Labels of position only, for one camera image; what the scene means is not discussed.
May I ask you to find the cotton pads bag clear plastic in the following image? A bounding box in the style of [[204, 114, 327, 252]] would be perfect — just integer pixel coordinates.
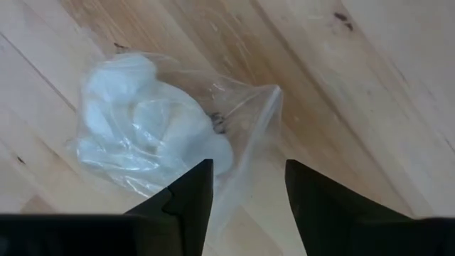
[[65, 51, 285, 256]]

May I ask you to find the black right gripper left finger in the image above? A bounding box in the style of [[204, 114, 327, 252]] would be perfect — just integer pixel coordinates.
[[0, 158, 215, 256]]

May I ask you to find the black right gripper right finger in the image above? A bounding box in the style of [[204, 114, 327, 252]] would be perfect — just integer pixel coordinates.
[[284, 159, 455, 256]]

